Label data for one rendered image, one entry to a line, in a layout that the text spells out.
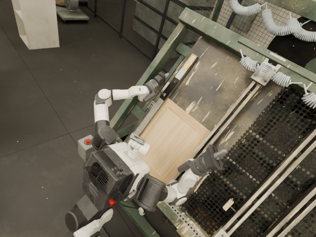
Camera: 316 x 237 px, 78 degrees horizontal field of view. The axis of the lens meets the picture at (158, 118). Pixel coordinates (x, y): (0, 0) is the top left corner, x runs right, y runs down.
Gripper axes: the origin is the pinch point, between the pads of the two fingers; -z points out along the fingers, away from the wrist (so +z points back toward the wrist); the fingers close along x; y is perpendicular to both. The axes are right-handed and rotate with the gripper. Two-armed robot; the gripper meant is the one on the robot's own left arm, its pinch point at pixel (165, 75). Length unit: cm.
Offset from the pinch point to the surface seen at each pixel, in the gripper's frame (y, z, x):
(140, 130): 4.9, 34.1, 33.8
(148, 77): -17.4, 2.7, 12.9
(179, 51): -12.5, -29.3, 1.7
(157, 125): 13.4, 22.8, 29.3
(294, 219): 117, 15, 17
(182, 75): 6.0, -12.5, 3.7
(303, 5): 43, -88, -33
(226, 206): 88, 32, 33
